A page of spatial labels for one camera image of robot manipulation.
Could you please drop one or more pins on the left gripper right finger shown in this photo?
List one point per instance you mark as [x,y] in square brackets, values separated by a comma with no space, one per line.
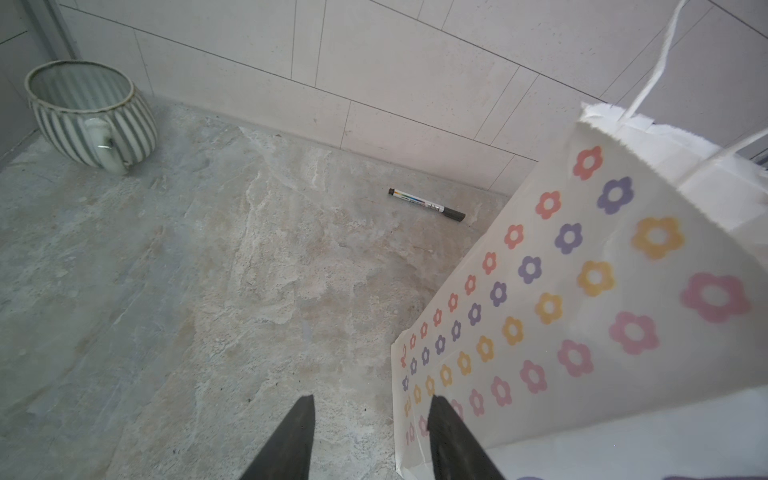
[455,453]

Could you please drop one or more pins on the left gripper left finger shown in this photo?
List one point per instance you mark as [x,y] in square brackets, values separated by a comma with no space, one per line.
[287,453]

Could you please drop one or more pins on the white printed paper bag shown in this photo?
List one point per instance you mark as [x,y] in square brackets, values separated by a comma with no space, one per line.
[612,321]

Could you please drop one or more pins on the black white marker pen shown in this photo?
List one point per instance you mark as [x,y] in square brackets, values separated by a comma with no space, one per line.
[445,211]

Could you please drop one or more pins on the striped ceramic mug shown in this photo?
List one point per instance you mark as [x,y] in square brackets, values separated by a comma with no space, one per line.
[92,114]

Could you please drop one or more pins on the left aluminium corner post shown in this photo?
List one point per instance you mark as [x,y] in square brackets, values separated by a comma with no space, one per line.
[48,28]

